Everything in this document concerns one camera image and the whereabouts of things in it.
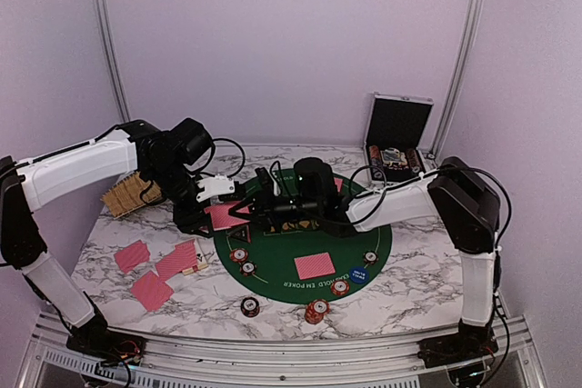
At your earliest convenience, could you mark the red poker chip stack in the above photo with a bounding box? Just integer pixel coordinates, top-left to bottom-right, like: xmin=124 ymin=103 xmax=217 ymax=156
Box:
xmin=305 ymin=299 xmax=329 ymax=324

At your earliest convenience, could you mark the woven bamboo tray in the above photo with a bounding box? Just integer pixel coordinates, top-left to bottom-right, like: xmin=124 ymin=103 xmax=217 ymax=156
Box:
xmin=101 ymin=172 xmax=162 ymax=218

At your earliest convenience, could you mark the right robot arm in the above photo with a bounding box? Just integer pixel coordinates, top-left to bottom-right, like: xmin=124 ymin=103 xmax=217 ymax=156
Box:
xmin=228 ymin=157 xmax=500 ymax=359

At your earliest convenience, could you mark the black triangular dealer button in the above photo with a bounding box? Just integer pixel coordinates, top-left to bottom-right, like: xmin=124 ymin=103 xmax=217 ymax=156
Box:
xmin=227 ymin=225 xmax=252 ymax=244

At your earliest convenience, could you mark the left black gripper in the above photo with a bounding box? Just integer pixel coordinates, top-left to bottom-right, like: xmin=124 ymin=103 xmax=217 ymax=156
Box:
xmin=146 ymin=159 xmax=214 ymax=238

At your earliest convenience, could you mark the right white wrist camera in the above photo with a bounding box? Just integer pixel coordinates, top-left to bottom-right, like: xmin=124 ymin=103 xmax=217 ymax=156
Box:
xmin=256 ymin=167 xmax=282 ymax=197

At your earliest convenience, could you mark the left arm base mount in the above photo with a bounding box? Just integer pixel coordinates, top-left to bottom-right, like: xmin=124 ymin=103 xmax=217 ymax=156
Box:
xmin=66 ymin=332 xmax=146 ymax=363

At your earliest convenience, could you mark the red card pile front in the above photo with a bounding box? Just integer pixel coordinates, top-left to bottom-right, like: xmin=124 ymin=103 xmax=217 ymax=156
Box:
xmin=131 ymin=271 xmax=174 ymax=312

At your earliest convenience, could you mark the aluminium frame post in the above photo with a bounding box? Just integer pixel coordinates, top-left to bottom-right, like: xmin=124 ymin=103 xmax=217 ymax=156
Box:
xmin=94 ymin=0 xmax=132 ymax=124
xmin=430 ymin=0 xmax=484 ymax=156

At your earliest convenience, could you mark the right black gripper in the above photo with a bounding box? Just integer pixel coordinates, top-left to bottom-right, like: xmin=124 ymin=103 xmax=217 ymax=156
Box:
xmin=230 ymin=184 xmax=322 ymax=233

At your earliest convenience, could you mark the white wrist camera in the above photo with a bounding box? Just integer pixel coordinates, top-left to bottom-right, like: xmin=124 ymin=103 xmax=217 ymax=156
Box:
xmin=196 ymin=175 xmax=236 ymax=203
xmin=256 ymin=167 xmax=282 ymax=197

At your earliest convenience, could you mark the red playing card deck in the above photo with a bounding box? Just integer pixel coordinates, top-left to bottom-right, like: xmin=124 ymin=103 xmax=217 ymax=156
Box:
xmin=156 ymin=240 xmax=197 ymax=281

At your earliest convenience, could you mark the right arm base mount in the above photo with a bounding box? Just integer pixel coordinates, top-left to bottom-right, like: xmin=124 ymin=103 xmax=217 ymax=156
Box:
xmin=417 ymin=333 xmax=499 ymax=368

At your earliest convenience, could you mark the black poker chip stack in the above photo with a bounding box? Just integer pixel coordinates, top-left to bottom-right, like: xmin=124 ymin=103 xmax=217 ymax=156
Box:
xmin=240 ymin=297 xmax=260 ymax=318

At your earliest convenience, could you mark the red playing card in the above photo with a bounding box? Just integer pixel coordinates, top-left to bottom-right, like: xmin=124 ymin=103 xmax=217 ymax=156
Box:
xmin=205 ymin=202 xmax=248 ymax=231

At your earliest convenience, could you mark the right aluminium frame post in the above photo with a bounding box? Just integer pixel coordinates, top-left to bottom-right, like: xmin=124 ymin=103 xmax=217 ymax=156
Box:
xmin=430 ymin=0 xmax=484 ymax=156

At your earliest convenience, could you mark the aluminium poker chip case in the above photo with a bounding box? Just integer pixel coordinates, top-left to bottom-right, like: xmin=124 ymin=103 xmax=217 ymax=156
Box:
xmin=364 ymin=93 xmax=433 ymax=184

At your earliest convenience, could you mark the round green poker mat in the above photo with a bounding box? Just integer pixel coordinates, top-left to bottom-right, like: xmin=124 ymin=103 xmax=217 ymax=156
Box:
xmin=214 ymin=221 xmax=393 ymax=304

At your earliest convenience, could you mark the blue small blind button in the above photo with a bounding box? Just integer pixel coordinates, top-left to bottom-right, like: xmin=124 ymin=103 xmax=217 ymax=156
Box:
xmin=349 ymin=267 xmax=370 ymax=284

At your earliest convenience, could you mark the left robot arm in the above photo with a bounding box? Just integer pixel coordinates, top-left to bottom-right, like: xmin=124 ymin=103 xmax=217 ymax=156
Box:
xmin=1 ymin=118 xmax=215 ymax=356

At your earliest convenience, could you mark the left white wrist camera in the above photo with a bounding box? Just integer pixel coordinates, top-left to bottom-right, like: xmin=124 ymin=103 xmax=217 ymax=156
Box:
xmin=196 ymin=175 xmax=236 ymax=203

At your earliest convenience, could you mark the red card pile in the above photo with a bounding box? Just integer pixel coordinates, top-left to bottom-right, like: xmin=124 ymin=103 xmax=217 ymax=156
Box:
xmin=131 ymin=271 xmax=174 ymax=312
xmin=114 ymin=240 xmax=150 ymax=274

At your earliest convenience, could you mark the playing card box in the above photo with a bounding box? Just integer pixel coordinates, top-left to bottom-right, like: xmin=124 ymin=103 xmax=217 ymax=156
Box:
xmin=182 ymin=240 xmax=208 ymax=275

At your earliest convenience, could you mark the left aluminium frame post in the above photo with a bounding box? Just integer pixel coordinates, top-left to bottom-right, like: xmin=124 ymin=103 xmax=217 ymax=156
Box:
xmin=94 ymin=0 xmax=132 ymax=124

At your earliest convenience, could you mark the front aluminium rail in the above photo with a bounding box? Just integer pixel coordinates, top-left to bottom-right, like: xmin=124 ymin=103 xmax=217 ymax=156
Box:
xmin=26 ymin=310 xmax=542 ymax=388

